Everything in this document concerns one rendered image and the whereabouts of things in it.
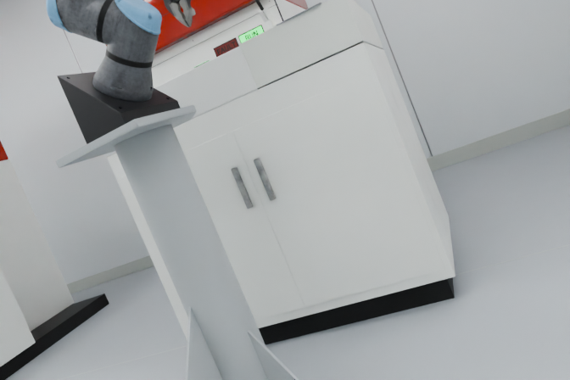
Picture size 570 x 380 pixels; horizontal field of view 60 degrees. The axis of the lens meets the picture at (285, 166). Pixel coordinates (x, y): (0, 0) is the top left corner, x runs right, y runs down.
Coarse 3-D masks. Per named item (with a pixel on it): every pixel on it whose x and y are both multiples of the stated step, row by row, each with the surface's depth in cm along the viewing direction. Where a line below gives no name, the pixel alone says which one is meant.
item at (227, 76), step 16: (240, 48) 150; (208, 64) 154; (224, 64) 152; (240, 64) 151; (176, 80) 158; (192, 80) 157; (208, 80) 155; (224, 80) 153; (240, 80) 152; (176, 96) 159; (192, 96) 158; (208, 96) 156; (224, 96) 154
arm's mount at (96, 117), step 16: (64, 80) 122; (80, 80) 125; (80, 96) 121; (96, 96) 120; (160, 96) 134; (80, 112) 122; (96, 112) 120; (112, 112) 118; (128, 112) 119; (144, 112) 123; (160, 112) 128; (80, 128) 124; (96, 128) 121; (112, 128) 119
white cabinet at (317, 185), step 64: (320, 64) 144; (384, 64) 176; (192, 128) 160; (256, 128) 153; (320, 128) 147; (384, 128) 142; (128, 192) 171; (256, 192) 157; (320, 192) 151; (384, 192) 146; (256, 256) 162; (320, 256) 155; (384, 256) 149; (448, 256) 145; (256, 320) 166; (320, 320) 164
